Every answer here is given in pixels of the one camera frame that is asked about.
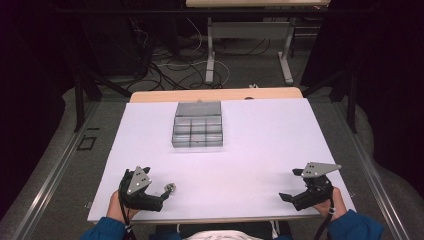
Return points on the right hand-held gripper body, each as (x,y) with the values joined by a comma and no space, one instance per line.
(316,191)

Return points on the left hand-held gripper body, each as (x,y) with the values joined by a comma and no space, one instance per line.
(138,180)

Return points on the small metal part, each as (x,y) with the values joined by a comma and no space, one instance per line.
(170,187)

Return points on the person's right hand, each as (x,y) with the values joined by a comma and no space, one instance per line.
(336,206)

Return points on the person's left hand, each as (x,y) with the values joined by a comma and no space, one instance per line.
(115,210)

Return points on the white table sheet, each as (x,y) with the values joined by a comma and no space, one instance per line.
(250,160)

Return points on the person's white clothing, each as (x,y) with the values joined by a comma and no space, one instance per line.
(221,236)

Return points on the clear plastic compartment box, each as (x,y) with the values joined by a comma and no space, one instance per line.
(198,126)

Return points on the black metal stand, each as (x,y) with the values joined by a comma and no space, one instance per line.
(351,100)
(79,100)

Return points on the wooden table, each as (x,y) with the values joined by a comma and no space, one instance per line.
(200,95)

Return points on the dark curtain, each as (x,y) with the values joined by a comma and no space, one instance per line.
(390,83)
(30,100)

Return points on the white-framed desk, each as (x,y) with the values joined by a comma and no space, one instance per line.
(248,30)

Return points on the aluminium floor rail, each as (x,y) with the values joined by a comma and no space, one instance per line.
(50,180)
(370,173)

